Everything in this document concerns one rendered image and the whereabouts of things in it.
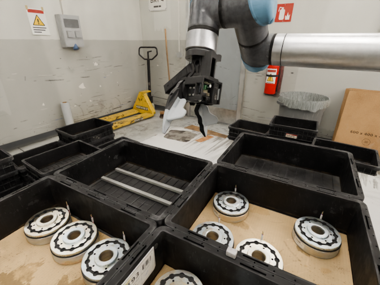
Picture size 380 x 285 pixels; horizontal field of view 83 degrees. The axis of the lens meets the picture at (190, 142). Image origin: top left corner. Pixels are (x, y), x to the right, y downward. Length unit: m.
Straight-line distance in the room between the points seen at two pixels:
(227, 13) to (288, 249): 0.56
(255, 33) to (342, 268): 0.56
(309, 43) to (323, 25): 2.71
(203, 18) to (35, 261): 0.66
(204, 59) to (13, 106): 3.23
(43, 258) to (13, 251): 0.09
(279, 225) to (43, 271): 0.58
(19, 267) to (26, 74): 3.11
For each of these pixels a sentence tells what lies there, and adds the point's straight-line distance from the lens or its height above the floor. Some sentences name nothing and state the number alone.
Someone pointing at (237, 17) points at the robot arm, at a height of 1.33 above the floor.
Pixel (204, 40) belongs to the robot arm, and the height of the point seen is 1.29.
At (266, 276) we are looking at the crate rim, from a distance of 0.44.
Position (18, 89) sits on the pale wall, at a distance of 3.59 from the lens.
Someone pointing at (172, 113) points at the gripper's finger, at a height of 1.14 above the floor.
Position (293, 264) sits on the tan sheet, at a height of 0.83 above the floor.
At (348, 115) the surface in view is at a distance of 3.18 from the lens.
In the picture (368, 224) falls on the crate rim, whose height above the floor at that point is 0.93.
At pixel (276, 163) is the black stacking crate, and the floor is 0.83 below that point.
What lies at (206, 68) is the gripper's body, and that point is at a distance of 0.51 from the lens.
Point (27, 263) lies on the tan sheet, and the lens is 0.67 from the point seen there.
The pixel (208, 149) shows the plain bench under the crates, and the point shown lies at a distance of 1.31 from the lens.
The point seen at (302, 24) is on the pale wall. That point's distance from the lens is 3.34.
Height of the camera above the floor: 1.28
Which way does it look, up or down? 25 degrees down
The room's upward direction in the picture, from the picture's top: straight up
